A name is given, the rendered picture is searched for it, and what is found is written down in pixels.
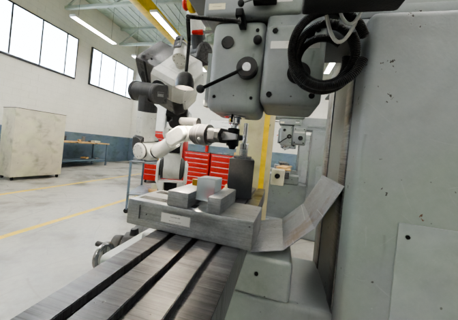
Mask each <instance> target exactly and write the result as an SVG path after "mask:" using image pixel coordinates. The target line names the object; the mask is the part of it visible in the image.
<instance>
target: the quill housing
mask: <svg viewBox="0 0 458 320"><path fill-rule="evenodd" d="M266 32H267V27H266V25H265V24H264V23H263V22H247V29H246V30H240V29H239V25H238V24H235V23H222V24H219V25H217V27H216V29H215V37H214V44H213V57H212V64H211V77H210V82H212V81H214V80H216V79H218V78H221V77H222V76H225V75H227V74H229V73H231V72H233V71H235V70H236V65H237V63H238V62H239V60H240V59H242V58H243V57H252V58H254V59H255V60H256V62H257V64H258V73H257V74H256V76H255V77H254V78H252V79H251V80H244V79H242V78H240V76H239V75H238V74H236V75H234V76H231V77H229V78H227V79H225V80H222V81H221V82H218V83H217V84H214V85H212V86H210V87H209V98H208V107H209V110H210V111H212V112H214V113H216V114H217V115H219V116H220V117H222V118H225V117H224V115H226V114H234V115H240V116H245V117H246V119H245V120H252V121H258V120H260V119H261V118H262V116H263V111H264V110H263V107H262V104H261V102H260V90H261V83H262V70H263V63H264V49H265V42H266ZM255 35H260V36H261V37H262V42H261V44H259V45H255V43H254V42H253V38H254V36H255Z"/></svg>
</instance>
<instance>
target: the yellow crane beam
mask: <svg viewBox="0 0 458 320"><path fill-rule="evenodd" d="M129 1H130V2H131V3H132V4H133V5H134V6H135V7H136V8H137V9H138V10H139V11H140V12H141V13H142V14H143V15H144V16H145V17H146V18H147V19H148V20H149V21H150V22H151V23H152V24H153V25H154V26H155V27H156V28H157V29H158V30H159V31H160V32H161V33H162V35H163V36H164V37H165V38H166V39H167V40H168V41H169V42H170V43H171V44H172V45H174V41H175V39H174V38H173V37H172V36H171V34H169V32H167V30H165V28H164V27H163V26H162V25H161V24H160V23H159V22H158V21H157V20H156V19H155V17H154V16H153V15H152V14H151V13H150V10H158V11H159V12H160V14H161V15H162V16H163V17H164V18H165V19H166V20H167V21H168V23H169V24H170V25H171V26H172V28H173V29H174V30H175V31H176V32H177V33H178V34H179V35H181V34H180V33H179V32H178V31H177V30H176V29H175V28H174V26H173V25H172V24H171V23H170V21H169V20H168V19H167V18H166V17H165V16H164V15H163V13H162V12H161V11H160V10H159V8H158V7H157V6H156V4H154V2H153V1H152V0H129Z"/></svg>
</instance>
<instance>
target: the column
mask: <svg viewBox="0 0 458 320"><path fill-rule="evenodd" d="M366 27H367V28H368V31H369V35H368V36H367V37H366V38H364V39H360V38H359V39H360V43H361V53H360V56H362V57H366V58H367V59H368V61H367V62H366V64H365V66H364V68H363V69H362V71H361V73H360V74H359V75H358V76H357V77H356V78H355V79H353V80H352V81H351V82H349V83H348V84H347V85H345V87H343V88H342V89H339V90H338V91H336V92H334V93H331V94H329V107H328V114H327V121H326V134H325V141H324V154H323V162H322V175H323V176H326V177H327V178H330V179H331V180H334V181H335V182H337V183H339V184H341V185H343V186H344V188H343V190H342V192H341V193H340V194H339V196H338V197H337V199H336V200H335V201H334V203H333V204H332V206H331V207H330V208H329V210H328V211H327V213H326V214H325V215H324V217H323V218H322V220H321V221H320V222H319V224H318V225H317V227H316V235H315V242H314V255H313V261H314V262H315V264H316V268H317V269H318V271H319V274H320V278H321V281H322V284H323V287H324V290H325V293H326V300H327V302H328V306H329V309H330V312H331V314H332V320H458V10H449V11H432V12H399V13H382V14H376V15H374V16H372V17H371V18H370V20H369V22H368V23H367V24H366ZM322 175H321V177H322Z"/></svg>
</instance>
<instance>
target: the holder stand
mask: <svg viewBox="0 0 458 320"><path fill-rule="evenodd" d="M254 163H255V161H254V159H252V158H251V157H250V156H241V155H234V156H233V157H231V158H230V162H229V169H228V182H227V185H228V188H229V189H236V198H241V199H251V190H252V183H253V176H254Z"/></svg>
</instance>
